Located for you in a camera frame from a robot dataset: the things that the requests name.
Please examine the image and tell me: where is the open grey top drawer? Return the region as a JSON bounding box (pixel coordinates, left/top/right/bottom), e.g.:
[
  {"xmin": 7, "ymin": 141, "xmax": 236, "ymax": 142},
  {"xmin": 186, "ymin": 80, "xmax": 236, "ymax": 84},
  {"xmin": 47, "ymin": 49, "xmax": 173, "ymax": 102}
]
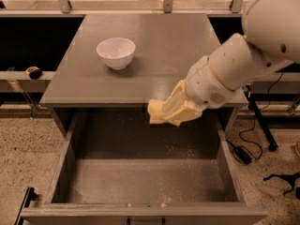
[{"xmin": 21, "ymin": 110, "xmax": 266, "ymax": 225}]

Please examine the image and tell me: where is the black power adapter with cable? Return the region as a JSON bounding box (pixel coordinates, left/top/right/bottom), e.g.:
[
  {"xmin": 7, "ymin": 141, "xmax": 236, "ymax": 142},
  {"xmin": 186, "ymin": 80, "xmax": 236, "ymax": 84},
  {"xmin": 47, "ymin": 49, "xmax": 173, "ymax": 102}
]
[{"xmin": 227, "ymin": 72, "xmax": 285, "ymax": 166}]

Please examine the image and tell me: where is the yellow sponge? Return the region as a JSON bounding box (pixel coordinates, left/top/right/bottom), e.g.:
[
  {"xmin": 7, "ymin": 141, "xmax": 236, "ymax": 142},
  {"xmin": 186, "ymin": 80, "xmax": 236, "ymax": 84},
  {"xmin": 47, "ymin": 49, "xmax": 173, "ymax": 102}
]
[{"xmin": 147, "ymin": 99, "xmax": 168, "ymax": 124}]

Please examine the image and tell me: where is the black tripod foot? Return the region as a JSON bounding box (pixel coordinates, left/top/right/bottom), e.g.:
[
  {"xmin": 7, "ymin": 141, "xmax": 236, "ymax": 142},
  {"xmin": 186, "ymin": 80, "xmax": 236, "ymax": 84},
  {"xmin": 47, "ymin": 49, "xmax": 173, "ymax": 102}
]
[{"xmin": 263, "ymin": 172, "xmax": 300, "ymax": 196}]

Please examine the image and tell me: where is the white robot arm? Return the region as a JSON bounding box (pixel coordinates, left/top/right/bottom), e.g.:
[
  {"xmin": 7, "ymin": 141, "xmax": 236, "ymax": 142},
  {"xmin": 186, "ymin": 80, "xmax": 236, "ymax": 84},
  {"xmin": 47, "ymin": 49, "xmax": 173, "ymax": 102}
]
[{"xmin": 162, "ymin": 0, "xmax": 300, "ymax": 126}]

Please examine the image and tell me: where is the grey cabinet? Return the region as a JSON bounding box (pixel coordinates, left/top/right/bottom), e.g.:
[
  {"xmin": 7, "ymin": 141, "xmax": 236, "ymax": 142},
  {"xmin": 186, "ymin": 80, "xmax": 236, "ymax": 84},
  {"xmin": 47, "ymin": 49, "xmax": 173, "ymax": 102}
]
[{"xmin": 39, "ymin": 13, "xmax": 249, "ymax": 136}]

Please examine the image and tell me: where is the white bowl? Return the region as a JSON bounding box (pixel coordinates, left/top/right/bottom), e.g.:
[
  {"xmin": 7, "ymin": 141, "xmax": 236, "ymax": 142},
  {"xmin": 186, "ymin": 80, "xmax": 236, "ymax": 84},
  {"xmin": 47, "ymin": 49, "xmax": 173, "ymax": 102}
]
[{"xmin": 97, "ymin": 37, "xmax": 136, "ymax": 70}]

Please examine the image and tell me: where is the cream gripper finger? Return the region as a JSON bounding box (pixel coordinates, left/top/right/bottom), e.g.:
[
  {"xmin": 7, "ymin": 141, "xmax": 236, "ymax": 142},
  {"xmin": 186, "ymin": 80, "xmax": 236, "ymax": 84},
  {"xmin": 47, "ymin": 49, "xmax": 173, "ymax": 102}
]
[
  {"xmin": 165, "ymin": 100, "xmax": 203, "ymax": 127},
  {"xmin": 162, "ymin": 80, "xmax": 187, "ymax": 113}
]

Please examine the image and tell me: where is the yellow black tape measure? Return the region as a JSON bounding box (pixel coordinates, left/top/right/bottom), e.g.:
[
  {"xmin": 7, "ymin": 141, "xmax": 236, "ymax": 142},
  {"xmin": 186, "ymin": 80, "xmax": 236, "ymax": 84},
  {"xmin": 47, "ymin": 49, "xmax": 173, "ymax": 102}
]
[{"xmin": 25, "ymin": 67, "xmax": 43, "ymax": 80}]

